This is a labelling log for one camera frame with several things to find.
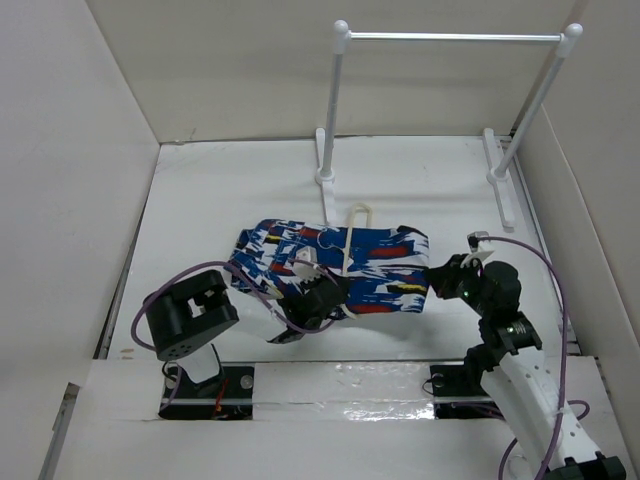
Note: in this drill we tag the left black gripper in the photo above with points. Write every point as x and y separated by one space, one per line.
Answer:
309 282

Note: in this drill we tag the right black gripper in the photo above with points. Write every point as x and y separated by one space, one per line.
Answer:
442 280

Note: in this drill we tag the blue white patterned trousers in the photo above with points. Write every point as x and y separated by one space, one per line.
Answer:
385 267

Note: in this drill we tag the beige plastic hanger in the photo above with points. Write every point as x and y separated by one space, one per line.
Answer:
356 208

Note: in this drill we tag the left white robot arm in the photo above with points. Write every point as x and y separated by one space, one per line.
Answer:
185 317

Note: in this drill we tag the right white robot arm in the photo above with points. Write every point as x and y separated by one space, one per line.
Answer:
510 366

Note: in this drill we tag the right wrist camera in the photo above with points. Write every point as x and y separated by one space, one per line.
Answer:
479 253

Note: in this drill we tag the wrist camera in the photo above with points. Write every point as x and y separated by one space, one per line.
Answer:
305 265
479 253

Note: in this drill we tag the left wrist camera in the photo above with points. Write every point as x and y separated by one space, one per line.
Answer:
305 265

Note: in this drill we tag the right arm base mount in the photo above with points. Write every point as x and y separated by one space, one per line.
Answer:
456 396

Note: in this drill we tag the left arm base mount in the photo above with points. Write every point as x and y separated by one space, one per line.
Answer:
229 397

